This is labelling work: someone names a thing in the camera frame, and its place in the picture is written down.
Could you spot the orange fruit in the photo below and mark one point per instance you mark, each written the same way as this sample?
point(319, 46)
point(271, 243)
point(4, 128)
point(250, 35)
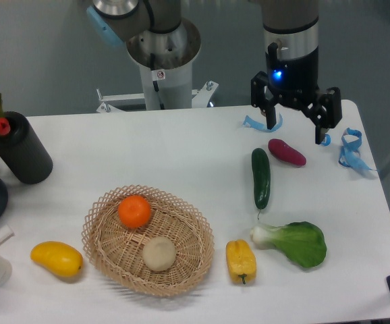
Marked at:
point(134, 211)

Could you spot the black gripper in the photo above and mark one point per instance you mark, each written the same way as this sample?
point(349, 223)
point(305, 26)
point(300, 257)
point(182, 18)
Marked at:
point(293, 83)

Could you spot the yellow bell pepper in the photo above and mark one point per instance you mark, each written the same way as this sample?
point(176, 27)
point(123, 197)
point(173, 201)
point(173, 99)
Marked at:
point(241, 262)

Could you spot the blue round tag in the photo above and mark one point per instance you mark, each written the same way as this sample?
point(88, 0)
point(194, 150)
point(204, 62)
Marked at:
point(326, 141)

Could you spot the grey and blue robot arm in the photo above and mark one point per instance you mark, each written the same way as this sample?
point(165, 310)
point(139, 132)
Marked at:
point(292, 24)

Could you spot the purple sweet potato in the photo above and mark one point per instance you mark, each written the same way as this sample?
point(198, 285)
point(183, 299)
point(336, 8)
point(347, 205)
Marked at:
point(285, 153)

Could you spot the woven wicker basket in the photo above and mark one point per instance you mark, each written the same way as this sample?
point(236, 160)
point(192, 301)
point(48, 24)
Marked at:
point(116, 250)

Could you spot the green cucumber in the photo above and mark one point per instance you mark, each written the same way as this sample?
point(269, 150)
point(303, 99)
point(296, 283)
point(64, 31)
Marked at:
point(261, 172)

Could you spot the beige steamed bun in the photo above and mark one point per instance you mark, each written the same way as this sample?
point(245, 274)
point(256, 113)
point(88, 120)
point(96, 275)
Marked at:
point(159, 253)

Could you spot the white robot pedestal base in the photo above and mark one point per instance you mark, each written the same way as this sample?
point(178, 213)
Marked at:
point(165, 63)

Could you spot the green bok choy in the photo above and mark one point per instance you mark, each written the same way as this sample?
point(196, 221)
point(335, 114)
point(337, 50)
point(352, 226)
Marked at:
point(303, 243)

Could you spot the yellow mango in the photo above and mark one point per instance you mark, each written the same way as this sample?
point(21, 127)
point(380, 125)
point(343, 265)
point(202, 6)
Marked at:
point(59, 258)

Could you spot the blue ribbon strip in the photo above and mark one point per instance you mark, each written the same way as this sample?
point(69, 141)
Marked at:
point(250, 123)

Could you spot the black cylindrical vase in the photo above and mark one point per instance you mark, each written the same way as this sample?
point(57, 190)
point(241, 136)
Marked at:
point(23, 152)

